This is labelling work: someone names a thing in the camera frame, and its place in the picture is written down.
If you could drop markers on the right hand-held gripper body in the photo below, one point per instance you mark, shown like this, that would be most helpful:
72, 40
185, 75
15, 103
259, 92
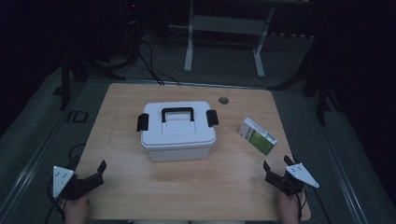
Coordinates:
300, 174

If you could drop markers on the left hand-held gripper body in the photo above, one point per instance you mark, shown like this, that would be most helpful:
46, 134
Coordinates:
63, 179

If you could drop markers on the green and white medicine box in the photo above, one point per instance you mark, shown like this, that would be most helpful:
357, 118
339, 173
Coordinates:
260, 137

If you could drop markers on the white plastic storage box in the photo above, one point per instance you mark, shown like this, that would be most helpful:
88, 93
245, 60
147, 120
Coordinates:
177, 154

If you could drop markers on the person's left hand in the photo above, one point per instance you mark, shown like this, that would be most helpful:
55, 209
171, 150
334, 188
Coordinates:
76, 211

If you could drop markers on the person's right hand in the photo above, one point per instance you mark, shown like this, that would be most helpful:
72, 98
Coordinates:
290, 208

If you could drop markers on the black stand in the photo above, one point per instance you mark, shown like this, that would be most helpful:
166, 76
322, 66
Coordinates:
322, 99
67, 81

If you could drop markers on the grey round table grommet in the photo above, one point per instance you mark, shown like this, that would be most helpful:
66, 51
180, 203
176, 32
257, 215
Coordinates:
223, 100

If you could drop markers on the dark equipment with red light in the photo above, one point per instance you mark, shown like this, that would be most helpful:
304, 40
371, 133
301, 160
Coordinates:
133, 28

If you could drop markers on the white metal stand frame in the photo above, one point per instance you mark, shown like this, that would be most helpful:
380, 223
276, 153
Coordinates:
227, 25

